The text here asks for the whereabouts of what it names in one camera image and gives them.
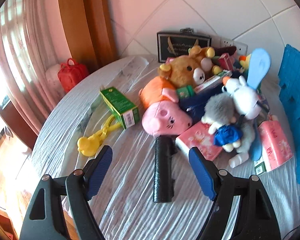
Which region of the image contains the yellow duck clamp toy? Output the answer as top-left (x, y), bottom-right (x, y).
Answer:
top-left (77, 114), bottom-right (121, 157)

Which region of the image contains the red small box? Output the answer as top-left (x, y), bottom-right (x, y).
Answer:
top-left (217, 53), bottom-right (234, 71)

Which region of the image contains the grey white plush dog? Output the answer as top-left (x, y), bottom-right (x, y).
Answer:
top-left (201, 76), bottom-right (261, 168)

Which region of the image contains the red plastic suitcase toy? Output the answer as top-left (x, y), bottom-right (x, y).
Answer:
top-left (57, 58), bottom-right (90, 93)

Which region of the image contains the white wall socket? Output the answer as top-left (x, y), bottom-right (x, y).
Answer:
top-left (220, 37), bottom-right (248, 55)

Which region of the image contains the blue plastic storage crate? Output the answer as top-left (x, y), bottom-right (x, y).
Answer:
top-left (279, 44), bottom-right (300, 184)

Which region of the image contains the pink curtain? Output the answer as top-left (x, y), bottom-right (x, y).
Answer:
top-left (0, 0), bottom-right (61, 134)

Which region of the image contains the pink pig plush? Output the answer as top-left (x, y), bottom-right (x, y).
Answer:
top-left (139, 76), bottom-right (192, 138)

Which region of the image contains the green carton box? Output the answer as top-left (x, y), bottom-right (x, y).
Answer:
top-left (100, 87), bottom-right (141, 129)

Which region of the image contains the brown teddy bear plush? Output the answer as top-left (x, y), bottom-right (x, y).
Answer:
top-left (158, 56), bottom-right (205, 88)

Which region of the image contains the large pink tissue pack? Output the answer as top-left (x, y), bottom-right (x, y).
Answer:
top-left (254, 120), bottom-right (293, 176)

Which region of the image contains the black cylindrical handle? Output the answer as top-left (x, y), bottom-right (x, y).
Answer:
top-left (153, 135), bottom-right (175, 203)

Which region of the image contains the blue plastic shoehorn toy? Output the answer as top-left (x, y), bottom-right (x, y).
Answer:
top-left (247, 48), bottom-right (271, 90)

